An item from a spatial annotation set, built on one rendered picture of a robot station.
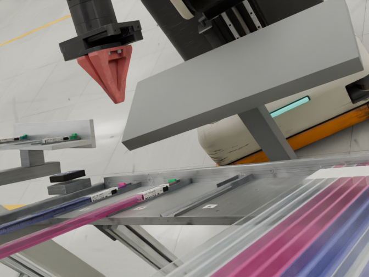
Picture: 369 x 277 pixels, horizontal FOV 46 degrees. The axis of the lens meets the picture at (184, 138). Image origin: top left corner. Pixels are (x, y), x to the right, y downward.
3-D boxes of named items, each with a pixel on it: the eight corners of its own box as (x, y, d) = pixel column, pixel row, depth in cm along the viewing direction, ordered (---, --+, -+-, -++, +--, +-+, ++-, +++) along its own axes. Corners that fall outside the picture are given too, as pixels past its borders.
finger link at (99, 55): (115, 106, 57) (93, 34, 55) (79, 114, 61) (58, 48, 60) (147, 94, 62) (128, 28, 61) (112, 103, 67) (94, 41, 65)
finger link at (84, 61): (128, 103, 56) (106, 29, 54) (90, 111, 60) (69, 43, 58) (160, 92, 61) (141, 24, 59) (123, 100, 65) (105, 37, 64)
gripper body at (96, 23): (112, 39, 54) (94, -22, 53) (60, 57, 60) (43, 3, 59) (145, 33, 59) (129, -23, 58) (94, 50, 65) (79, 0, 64)
